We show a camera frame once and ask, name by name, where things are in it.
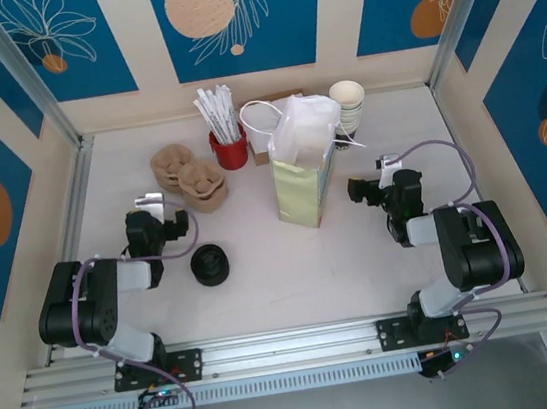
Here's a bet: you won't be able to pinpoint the slotted grey cable duct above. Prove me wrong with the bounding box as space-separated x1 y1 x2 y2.
39 352 425 409

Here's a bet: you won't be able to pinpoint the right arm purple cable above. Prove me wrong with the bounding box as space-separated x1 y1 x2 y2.
386 132 526 383

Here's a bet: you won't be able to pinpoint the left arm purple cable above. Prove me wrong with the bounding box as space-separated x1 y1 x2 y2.
61 202 225 409

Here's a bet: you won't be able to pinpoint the aluminium mounting rail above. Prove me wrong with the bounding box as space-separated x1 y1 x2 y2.
14 290 547 409

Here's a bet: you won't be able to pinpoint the stack of black lids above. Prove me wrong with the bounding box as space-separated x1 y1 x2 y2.
186 241 234 291

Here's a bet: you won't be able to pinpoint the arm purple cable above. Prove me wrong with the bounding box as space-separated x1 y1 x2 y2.
61 202 225 409
386 132 526 383

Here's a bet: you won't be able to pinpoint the white paper napkin stack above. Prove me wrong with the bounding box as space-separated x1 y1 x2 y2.
239 97 292 155

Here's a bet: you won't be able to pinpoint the paper wrapped straw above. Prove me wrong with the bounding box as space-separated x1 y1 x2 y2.
192 95 224 149
214 82 239 145
194 85 226 148
205 89 232 147

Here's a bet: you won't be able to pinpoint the aluminium side rail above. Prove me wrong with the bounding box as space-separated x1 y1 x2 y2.
18 135 123 366

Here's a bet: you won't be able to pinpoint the aluminium frame post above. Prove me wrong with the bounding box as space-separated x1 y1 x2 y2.
417 0 540 92
0 0 96 161

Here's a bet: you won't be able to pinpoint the red straw holder cup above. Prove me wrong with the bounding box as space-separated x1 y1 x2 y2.
206 120 252 173

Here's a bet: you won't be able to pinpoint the yellow paper takeout bag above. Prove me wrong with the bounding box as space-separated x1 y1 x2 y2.
237 85 378 238

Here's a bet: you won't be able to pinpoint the white napkins in box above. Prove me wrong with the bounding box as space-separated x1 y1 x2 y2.
238 87 317 167

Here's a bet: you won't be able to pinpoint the stack of paper cups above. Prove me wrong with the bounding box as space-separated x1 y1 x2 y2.
327 78 373 155

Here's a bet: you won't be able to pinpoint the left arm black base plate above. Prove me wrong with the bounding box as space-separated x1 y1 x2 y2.
110 347 207 394

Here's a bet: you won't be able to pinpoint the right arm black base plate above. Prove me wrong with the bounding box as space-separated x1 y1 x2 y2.
374 307 472 354

